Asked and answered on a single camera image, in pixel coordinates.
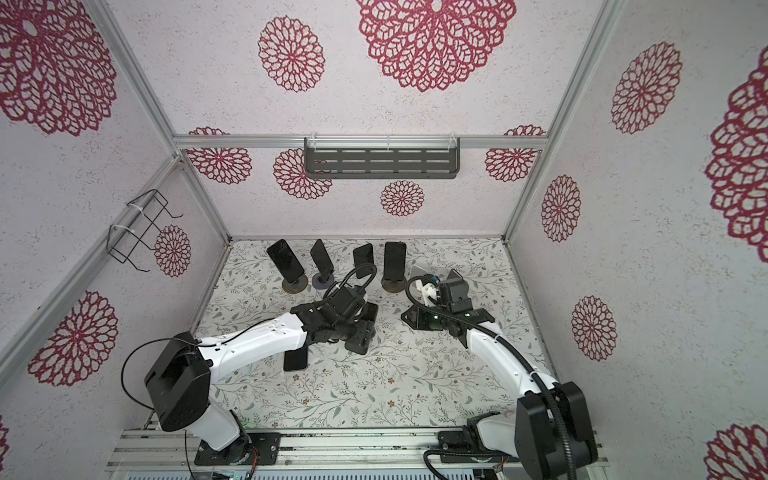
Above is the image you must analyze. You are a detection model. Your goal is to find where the black phone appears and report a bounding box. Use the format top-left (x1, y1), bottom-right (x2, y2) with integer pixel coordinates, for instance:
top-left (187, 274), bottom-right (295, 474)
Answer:
top-left (310, 239), bottom-right (334, 277)
top-left (266, 239), bottom-right (305, 283)
top-left (283, 346), bottom-right (309, 372)
top-left (383, 242), bottom-right (407, 283)
top-left (353, 243), bottom-right (375, 279)

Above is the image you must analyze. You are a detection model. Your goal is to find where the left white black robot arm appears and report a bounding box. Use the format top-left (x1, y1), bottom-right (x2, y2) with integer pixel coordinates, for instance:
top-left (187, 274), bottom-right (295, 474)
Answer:
top-left (144, 287), bottom-right (379, 466)

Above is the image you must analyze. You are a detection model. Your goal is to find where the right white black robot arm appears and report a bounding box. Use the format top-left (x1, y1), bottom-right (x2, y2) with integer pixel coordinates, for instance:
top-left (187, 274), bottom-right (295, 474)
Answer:
top-left (401, 271), bottom-right (598, 479)

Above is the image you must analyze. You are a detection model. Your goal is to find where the purple round phone stand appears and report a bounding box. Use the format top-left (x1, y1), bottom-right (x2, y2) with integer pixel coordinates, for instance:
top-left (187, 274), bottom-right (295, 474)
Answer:
top-left (311, 272), bottom-right (335, 290)

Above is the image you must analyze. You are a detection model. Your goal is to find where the white stand silver plate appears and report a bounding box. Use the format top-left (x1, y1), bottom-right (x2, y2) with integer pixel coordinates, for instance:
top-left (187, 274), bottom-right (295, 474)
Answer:
top-left (409, 264), bottom-right (431, 282)

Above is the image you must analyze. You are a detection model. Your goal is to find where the wooden round phone stand left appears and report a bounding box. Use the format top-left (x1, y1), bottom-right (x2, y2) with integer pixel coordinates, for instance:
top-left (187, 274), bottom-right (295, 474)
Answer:
top-left (281, 275), bottom-right (309, 294)

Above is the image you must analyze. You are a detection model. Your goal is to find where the wooden round stand grey plate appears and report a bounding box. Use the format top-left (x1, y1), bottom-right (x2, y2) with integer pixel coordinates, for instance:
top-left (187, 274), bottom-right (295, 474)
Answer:
top-left (381, 278), bottom-right (407, 294)

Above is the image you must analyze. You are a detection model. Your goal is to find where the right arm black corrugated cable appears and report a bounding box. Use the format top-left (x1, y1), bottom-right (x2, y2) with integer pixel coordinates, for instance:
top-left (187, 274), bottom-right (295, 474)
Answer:
top-left (404, 274), bottom-right (577, 480)

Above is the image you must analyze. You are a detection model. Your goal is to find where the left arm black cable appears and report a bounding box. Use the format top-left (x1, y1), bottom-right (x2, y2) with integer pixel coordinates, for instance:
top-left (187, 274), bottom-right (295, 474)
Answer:
top-left (119, 262), bottom-right (379, 412)

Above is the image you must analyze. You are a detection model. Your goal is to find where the grey metal wall shelf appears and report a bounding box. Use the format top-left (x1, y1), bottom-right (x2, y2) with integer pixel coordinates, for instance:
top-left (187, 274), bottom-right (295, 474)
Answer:
top-left (303, 137), bottom-right (461, 180)

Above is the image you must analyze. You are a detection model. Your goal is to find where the black wire wall basket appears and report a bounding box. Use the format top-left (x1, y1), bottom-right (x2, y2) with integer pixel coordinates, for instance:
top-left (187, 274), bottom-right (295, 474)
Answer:
top-left (105, 189), bottom-right (183, 273)

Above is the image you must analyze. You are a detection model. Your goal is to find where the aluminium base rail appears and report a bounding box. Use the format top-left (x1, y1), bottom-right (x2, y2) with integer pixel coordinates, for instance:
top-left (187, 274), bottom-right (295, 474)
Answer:
top-left (104, 425), bottom-right (610, 480)

